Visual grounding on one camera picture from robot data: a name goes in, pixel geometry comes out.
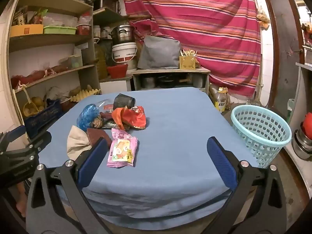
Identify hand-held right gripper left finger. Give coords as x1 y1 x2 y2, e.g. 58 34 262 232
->
26 138 115 234

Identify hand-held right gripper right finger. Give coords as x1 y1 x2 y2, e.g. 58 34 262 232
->
206 136 294 234

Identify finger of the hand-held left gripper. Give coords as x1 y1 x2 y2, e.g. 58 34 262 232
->
0 131 52 188
0 125 26 152

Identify beige paper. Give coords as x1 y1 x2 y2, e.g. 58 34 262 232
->
66 125 93 160

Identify brown cloth piece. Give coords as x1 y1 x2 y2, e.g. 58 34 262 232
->
87 127 113 149

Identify pink snack packet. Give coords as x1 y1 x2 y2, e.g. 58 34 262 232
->
106 128 138 168

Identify brown patterned wrapper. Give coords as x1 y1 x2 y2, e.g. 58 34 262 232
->
92 116 105 129

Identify foil wrapper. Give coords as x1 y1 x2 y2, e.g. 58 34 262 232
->
102 118 118 129

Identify blue plastic bag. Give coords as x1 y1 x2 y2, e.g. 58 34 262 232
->
76 104 100 132

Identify orange cloth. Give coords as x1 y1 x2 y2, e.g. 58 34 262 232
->
111 107 128 130

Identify light blue plastic basket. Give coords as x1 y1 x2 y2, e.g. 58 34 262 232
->
230 105 292 168

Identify red snack wrapper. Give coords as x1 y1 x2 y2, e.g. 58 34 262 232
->
123 105 147 130

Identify clear plastic wrapper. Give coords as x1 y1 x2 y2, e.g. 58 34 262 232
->
96 99 115 111

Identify black cup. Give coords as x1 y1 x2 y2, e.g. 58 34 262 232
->
114 93 136 109

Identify person's left hand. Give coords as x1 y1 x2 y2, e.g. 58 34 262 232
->
15 183 28 218

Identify yellow basket with potatoes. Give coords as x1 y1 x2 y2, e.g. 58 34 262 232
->
22 88 46 117

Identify blue plastic crate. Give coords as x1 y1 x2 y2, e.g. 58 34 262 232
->
24 99 63 138

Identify blue tablecloth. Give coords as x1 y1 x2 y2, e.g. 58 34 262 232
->
39 87 259 225

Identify yellow oil bottle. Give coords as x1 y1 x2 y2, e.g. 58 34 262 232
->
214 87 229 113

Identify red mesh bags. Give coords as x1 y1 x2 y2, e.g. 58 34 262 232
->
10 64 72 90

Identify egg tray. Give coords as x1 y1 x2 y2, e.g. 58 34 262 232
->
69 87 102 102

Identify white cabinet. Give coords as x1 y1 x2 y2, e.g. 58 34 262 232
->
99 75 133 95

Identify stack of metal bowls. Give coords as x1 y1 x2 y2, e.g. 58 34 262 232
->
291 129 312 162

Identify small metal pot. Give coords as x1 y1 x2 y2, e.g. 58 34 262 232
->
192 74 206 88
143 76 157 90

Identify green bin with bag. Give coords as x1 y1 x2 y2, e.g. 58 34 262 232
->
287 98 296 123

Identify clear plastic container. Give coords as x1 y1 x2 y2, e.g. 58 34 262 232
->
60 53 83 69

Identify red lid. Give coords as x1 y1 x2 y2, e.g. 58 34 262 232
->
302 112 312 140

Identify red basin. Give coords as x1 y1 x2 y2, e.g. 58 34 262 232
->
106 64 129 79

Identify tall wooden shelf unit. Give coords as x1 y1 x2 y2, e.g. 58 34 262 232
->
0 0 101 137

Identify black pan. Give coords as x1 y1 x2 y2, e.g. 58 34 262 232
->
157 75 179 88

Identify large oil jug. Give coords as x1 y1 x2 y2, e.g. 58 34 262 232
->
94 38 108 80

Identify yellow box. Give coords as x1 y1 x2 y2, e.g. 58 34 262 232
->
9 24 44 38

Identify low wooden shelf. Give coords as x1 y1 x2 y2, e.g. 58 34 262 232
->
131 67 211 95

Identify yellow utensil holder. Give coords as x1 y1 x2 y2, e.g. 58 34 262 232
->
179 49 197 71

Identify grey counter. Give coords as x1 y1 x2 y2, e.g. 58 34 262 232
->
284 62 312 200

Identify green tray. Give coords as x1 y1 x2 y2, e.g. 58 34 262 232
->
43 26 77 35

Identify white plastic bucket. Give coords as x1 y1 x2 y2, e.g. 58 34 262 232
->
111 42 137 65

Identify small red basket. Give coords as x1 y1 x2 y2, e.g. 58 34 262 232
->
76 23 93 35

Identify grey bag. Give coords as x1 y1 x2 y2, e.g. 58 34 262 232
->
137 35 181 70

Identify brown framed door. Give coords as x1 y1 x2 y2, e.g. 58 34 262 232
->
262 0 306 123

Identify large metal pot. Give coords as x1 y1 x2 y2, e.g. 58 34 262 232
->
110 24 135 46

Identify red striped cloth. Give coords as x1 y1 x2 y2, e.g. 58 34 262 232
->
121 0 263 97

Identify hanging ginger bunch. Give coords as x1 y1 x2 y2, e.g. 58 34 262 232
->
257 12 271 30

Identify toaster oven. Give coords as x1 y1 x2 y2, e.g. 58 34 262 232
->
94 0 121 13

